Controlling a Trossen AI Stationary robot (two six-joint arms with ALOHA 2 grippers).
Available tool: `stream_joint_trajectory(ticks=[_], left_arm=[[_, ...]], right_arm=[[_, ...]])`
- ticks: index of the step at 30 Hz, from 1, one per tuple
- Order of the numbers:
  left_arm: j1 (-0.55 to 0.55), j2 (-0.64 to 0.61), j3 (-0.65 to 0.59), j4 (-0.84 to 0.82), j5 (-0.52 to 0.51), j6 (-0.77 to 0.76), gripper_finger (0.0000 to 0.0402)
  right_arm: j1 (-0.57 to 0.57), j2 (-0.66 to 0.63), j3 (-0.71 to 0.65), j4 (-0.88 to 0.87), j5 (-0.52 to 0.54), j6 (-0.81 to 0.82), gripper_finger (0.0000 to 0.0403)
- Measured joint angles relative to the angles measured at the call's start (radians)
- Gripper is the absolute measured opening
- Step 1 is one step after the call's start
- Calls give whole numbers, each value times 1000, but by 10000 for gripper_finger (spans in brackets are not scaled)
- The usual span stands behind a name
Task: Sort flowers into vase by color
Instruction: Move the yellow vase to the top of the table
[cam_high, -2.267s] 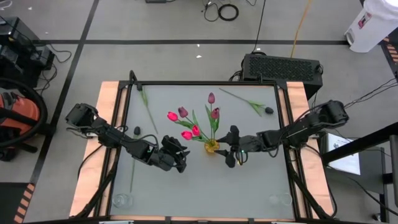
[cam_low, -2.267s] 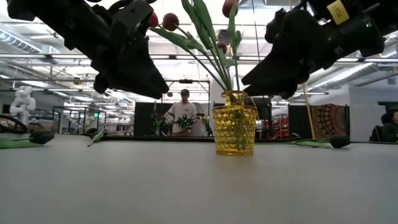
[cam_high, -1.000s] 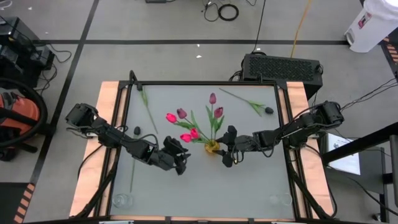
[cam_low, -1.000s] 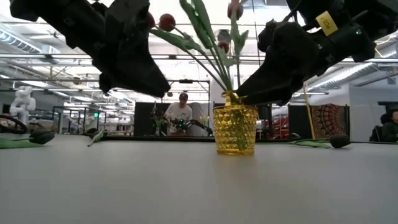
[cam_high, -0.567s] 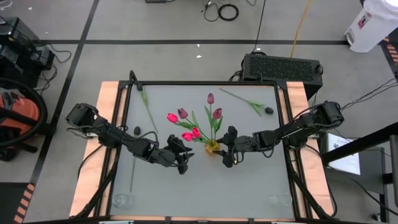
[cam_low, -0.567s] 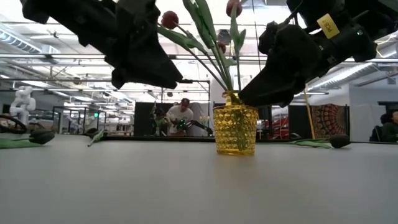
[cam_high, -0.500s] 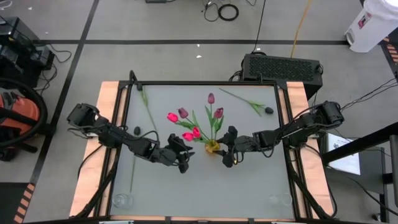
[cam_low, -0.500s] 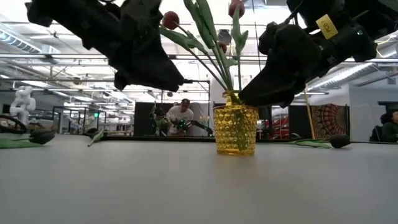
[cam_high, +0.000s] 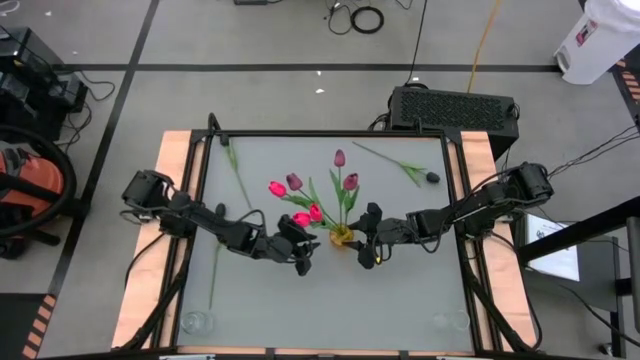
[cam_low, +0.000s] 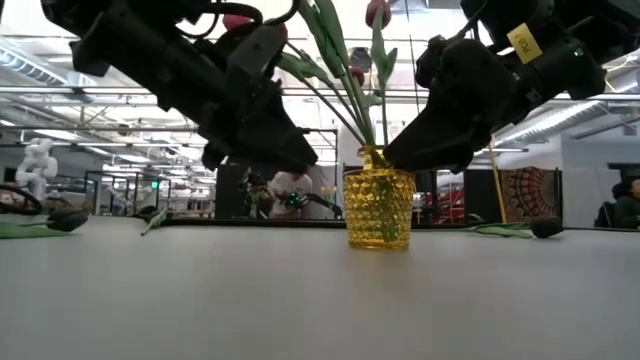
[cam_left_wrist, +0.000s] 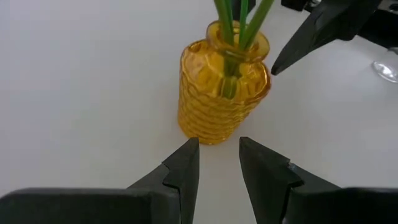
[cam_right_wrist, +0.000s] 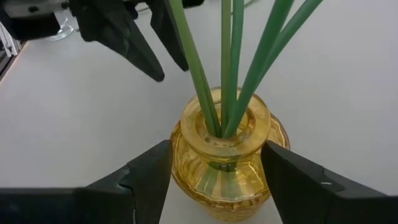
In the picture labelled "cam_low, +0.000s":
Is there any black ceiling cable reel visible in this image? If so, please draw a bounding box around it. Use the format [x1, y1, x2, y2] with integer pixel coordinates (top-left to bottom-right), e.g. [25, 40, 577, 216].
[349, 47, 374, 74]

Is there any yellow hanging cord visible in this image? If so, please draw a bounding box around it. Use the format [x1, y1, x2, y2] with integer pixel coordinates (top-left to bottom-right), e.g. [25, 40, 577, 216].
[488, 139, 507, 224]

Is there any black curtain panel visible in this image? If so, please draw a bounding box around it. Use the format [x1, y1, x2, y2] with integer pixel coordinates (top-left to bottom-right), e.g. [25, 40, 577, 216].
[463, 169, 504, 221]
[215, 163, 251, 220]

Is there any yellow textured glass vase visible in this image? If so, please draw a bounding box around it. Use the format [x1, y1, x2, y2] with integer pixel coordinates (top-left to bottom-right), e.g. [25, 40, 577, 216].
[341, 144, 417, 251]

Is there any silver ventilation duct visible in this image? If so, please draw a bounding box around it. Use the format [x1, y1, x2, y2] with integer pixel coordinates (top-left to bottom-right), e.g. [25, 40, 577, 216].
[492, 102, 601, 149]
[0, 47, 97, 90]

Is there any black background robot gripper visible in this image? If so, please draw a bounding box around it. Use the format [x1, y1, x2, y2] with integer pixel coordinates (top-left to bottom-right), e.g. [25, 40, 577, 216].
[239, 172, 345, 220]

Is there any yellow cable tag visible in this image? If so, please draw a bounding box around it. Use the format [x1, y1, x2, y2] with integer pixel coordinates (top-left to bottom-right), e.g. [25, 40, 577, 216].
[506, 22, 544, 65]

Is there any black frame rig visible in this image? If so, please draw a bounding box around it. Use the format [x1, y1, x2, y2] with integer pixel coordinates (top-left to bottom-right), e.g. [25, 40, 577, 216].
[304, 127, 340, 221]

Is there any mandala pattern tapestry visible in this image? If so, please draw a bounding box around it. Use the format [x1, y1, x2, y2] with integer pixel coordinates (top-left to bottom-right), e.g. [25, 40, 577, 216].
[499, 167, 560, 225]

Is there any maroon artificial tulip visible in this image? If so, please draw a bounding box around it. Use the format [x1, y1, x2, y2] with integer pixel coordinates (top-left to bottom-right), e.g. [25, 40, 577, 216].
[274, 22, 366, 147]

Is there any red storage rack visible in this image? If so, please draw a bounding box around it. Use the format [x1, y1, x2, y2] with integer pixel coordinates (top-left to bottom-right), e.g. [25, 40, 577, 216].
[435, 185, 466, 225]

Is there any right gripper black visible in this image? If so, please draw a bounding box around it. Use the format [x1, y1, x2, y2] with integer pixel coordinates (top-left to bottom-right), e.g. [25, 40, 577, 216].
[381, 34, 607, 174]

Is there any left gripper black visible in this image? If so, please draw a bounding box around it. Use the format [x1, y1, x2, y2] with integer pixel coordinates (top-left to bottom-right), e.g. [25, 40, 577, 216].
[193, 21, 320, 174]

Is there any black partition panel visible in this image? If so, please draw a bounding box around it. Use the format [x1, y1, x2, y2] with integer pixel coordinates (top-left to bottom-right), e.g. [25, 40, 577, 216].
[414, 169, 439, 224]

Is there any horizontal ceiling pipe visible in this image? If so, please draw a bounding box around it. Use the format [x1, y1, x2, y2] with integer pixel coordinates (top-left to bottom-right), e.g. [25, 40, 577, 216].
[0, 124, 200, 135]

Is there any white humanoid robot figure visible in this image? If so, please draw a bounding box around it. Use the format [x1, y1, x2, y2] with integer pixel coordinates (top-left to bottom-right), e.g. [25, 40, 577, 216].
[14, 138, 59, 202]

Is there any long ceiling light rail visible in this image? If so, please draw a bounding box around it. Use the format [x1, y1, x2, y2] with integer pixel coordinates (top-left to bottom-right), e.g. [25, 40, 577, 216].
[0, 85, 640, 101]

